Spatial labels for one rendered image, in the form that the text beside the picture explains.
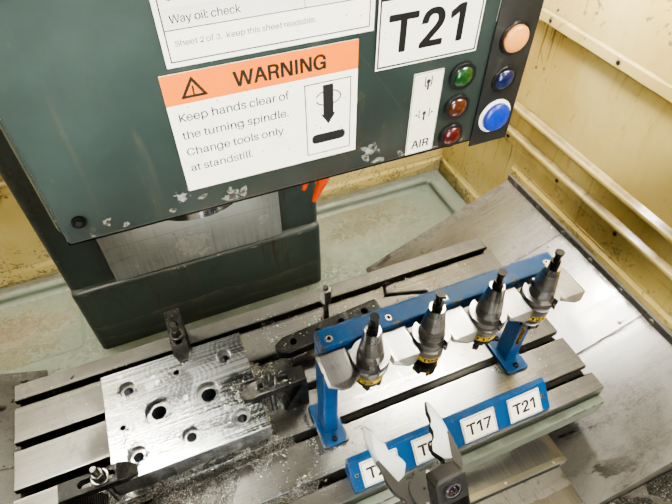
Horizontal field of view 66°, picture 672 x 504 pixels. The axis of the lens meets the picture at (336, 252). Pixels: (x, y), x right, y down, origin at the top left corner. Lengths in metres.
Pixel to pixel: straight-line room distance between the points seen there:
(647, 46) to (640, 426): 0.85
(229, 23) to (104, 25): 0.08
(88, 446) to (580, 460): 1.10
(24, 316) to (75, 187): 1.51
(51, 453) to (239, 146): 0.92
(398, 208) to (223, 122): 1.62
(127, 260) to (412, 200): 1.12
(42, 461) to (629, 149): 1.46
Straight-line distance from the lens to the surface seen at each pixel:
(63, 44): 0.39
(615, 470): 1.43
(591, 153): 1.52
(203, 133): 0.43
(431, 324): 0.83
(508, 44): 0.52
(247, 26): 0.40
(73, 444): 1.24
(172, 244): 1.39
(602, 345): 1.51
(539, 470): 1.36
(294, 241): 1.52
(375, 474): 1.07
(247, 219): 1.39
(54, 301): 1.94
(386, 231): 1.92
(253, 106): 0.43
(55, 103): 0.41
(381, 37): 0.45
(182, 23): 0.39
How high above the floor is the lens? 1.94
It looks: 47 degrees down
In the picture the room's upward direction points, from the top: straight up
